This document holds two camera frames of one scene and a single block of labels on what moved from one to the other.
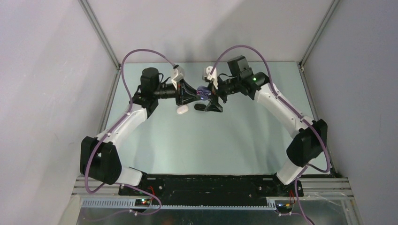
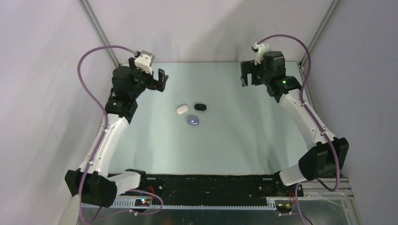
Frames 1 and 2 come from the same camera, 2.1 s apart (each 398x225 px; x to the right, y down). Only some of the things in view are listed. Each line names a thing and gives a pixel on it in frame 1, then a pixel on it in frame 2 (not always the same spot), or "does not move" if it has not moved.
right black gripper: (213, 105) to (247, 67)
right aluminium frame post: (332, 7) does not move
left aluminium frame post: (101, 32) does not move
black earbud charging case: (200, 107) does not move
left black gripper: (185, 94) to (159, 85)
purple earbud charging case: (203, 92) to (192, 120)
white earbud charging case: (182, 109) does not move
